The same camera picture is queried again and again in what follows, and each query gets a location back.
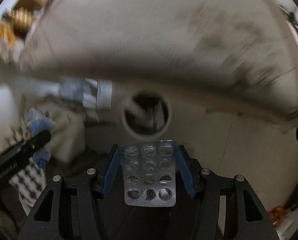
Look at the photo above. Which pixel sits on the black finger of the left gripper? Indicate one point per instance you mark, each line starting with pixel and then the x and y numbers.
pixel 16 157

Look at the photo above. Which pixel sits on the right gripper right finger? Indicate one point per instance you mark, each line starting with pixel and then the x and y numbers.
pixel 218 207

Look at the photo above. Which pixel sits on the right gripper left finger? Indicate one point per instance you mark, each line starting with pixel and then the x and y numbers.
pixel 69 209

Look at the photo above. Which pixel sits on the silver blister pill pack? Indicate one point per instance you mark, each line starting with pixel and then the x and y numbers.
pixel 149 172

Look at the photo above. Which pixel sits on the round grey trash bin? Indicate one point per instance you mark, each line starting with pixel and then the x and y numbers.
pixel 146 115

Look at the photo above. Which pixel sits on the black white checkered cloth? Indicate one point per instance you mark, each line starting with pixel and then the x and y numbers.
pixel 31 180

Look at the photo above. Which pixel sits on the cream cloth on chair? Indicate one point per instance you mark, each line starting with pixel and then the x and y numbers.
pixel 67 140

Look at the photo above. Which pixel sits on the white patterned tablecloth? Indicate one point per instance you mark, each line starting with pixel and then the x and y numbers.
pixel 236 56

